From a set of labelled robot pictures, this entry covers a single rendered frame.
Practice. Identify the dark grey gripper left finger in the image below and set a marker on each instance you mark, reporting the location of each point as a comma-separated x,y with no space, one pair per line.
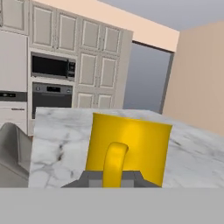
90,179

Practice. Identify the cream panelled cupboard run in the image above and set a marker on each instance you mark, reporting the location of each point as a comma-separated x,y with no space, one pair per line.
96,55

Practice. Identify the black microwave oven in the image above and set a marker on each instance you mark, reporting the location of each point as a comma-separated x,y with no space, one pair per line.
52,66

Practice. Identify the white fridge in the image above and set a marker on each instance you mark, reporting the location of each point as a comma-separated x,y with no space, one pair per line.
13,84

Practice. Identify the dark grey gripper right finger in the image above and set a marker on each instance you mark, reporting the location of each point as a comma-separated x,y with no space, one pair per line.
132,180

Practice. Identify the black built-in oven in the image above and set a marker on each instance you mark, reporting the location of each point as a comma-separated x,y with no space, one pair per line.
52,97

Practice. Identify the grey metal coffee machine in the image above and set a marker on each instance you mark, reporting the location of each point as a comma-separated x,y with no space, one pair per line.
14,157

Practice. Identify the yellow coffee mug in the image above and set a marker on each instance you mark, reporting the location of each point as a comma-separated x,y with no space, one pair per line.
131,143

